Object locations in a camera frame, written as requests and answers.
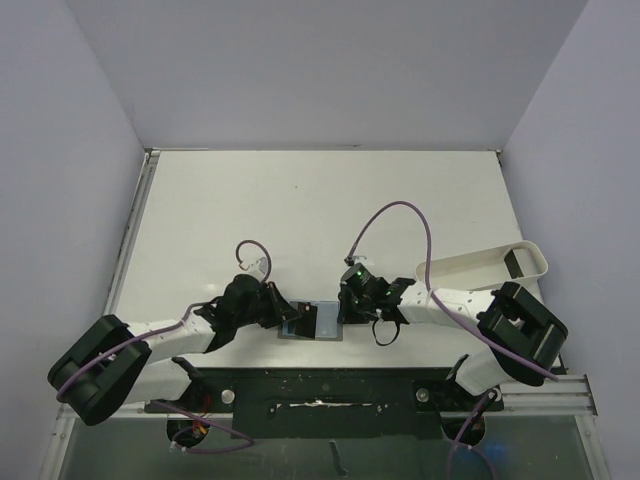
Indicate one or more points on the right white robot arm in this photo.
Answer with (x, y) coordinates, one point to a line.
(523, 338)

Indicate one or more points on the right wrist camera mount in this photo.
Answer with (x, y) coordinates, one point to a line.
(352, 260)

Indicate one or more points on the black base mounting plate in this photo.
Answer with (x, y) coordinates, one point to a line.
(329, 403)

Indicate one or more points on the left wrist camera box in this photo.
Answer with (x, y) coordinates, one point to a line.
(259, 265)

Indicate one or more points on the aluminium rail frame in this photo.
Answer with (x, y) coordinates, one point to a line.
(197, 215)

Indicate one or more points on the white plastic tray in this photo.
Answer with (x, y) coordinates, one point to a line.
(485, 269)

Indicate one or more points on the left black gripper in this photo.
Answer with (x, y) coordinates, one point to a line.
(285, 308)

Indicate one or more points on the grey card holder wallet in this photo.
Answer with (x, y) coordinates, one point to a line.
(328, 328)

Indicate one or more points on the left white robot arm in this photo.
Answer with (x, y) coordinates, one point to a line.
(115, 363)

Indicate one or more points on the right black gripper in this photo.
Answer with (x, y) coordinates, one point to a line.
(345, 304)

